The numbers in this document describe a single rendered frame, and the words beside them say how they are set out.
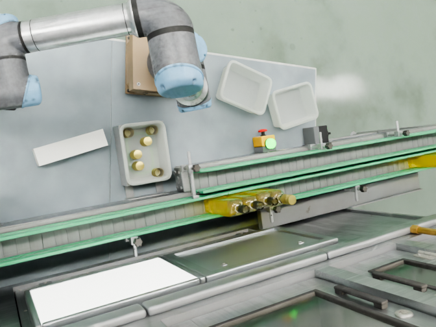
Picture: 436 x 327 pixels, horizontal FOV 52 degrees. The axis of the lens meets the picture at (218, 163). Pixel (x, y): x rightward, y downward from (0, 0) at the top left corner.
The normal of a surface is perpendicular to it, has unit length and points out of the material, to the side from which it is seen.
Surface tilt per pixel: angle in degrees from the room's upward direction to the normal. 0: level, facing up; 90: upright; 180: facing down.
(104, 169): 0
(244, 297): 0
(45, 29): 25
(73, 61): 0
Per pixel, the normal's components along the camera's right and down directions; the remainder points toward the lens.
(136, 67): 0.48, -0.09
